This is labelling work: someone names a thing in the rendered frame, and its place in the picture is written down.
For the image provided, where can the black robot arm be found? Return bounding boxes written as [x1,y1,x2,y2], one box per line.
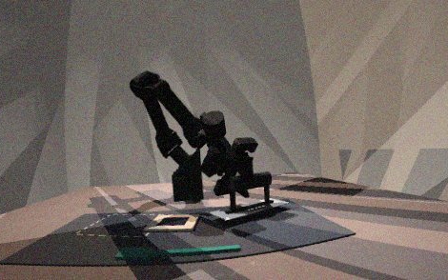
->
[130,70,231,178]

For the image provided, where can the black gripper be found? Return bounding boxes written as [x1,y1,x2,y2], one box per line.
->
[214,137,258,196]

